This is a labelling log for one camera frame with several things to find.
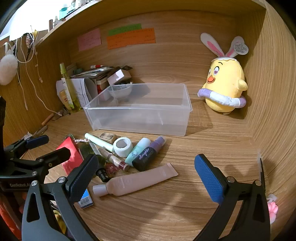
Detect yellow green spray bottle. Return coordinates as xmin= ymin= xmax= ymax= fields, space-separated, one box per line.
xmin=60 ymin=62 xmax=81 ymax=113

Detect red box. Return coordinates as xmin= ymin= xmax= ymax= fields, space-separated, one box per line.
xmin=56 ymin=136 xmax=84 ymax=176

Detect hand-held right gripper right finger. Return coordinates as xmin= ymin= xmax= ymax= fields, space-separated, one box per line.
xmin=193 ymin=153 xmax=271 ymax=241

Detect light green cosmetic tube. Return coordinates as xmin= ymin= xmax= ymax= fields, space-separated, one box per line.
xmin=84 ymin=133 xmax=115 ymax=153

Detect white paper receipt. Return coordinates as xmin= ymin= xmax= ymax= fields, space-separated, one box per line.
xmin=56 ymin=78 xmax=92 ymax=108

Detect metal tweezers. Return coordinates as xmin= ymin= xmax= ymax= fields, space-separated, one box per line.
xmin=32 ymin=125 xmax=48 ymax=138

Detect purple black spray bottle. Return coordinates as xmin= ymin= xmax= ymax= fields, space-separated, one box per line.
xmin=132 ymin=136 xmax=167 ymax=172

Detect small blue box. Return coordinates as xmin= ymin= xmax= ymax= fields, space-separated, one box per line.
xmin=77 ymin=188 xmax=94 ymax=209

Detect pink paw toy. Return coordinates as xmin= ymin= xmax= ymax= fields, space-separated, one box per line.
xmin=266 ymin=195 xmax=278 ymax=225

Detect small black cap bottle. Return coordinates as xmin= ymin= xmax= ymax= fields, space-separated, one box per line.
xmin=96 ymin=168 xmax=111 ymax=183

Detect green paper note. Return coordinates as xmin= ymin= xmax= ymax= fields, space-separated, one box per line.
xmin=108 ymin=24 xmax=142 ymax=36

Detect stack of books and papers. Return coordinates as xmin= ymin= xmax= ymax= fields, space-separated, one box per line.
xmin=67 ymin=64 xmax=133 ymax=98

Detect white cable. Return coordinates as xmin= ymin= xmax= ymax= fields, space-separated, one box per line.
xmin=3 ymin=25 xmax=64 ymax=117

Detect teal cosmetic bottle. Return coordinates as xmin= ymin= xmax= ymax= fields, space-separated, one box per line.
xmin=125 ymin=137 xmax=151 ymax=167

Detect white orange tube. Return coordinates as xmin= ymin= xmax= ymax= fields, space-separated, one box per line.
xmin=59 ymin=89 xmax=72 ymax=112

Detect lip gloss tube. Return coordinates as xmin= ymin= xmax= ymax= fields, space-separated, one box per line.
xmin=98 ymin=148 xmax=130 ymax=172

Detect yellow chick plush toy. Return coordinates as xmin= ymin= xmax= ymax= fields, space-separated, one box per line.
xmin=197 ymin=32 xmax=249 ymax=114

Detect small white cardboard box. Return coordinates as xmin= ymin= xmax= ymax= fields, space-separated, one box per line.
xmin=107 ymin=69 xmax=132 ymax=86

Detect pink cosmetic tube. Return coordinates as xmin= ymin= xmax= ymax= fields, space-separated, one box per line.
xmin=92 ymin=163 xmax=179 ymax=197

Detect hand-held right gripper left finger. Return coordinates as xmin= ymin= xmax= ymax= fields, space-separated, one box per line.
xmin=21 ymin=154 xmax=100 ymax=241

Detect white tape roll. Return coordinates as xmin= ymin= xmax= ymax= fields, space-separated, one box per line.
xmin=113 ymin=137 xmax=134 ymax=157

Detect orange paper note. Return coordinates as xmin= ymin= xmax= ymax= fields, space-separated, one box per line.
xmin=107 ymin=28 xmax=156 ymax=50

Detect clear bowl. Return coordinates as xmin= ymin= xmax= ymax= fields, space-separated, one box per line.
xmin=109 ymin=84 xmax=133 ymax=100

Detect yellow cloth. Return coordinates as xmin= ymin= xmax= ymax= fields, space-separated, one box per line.
xmin=53 ymin=210 xmax=67 ymax=234

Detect clear plastic storage bin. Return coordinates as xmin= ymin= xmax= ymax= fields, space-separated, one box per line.
xmin=83 ymin=83 xmax=193 ymax=137

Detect pink paper note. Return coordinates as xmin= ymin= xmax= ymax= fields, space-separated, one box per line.
xmin=77 ymin=28 xmax=102 ymax=52

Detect white fluffy pompom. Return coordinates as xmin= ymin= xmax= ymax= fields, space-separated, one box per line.
xmin=0 ymin=50 xmax=18 ymax=86

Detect clear green packet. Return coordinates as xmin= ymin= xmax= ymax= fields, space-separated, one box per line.
xmin=79 ymin=142 xmax=105 ymax=166

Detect wooden handled tool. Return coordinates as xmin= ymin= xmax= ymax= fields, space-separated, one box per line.
xmin=42 ymin=113 xmax=54 ymax=125

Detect red cloth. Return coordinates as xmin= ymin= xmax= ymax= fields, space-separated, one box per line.
xmin=0 ymin=192 xmax=22 ymax=240

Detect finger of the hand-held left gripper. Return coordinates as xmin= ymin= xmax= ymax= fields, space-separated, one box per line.
xmin=10 ymin=147 xmax=72 ymax=177
xmin=3 ymin=135 xmax=50 ymax=160

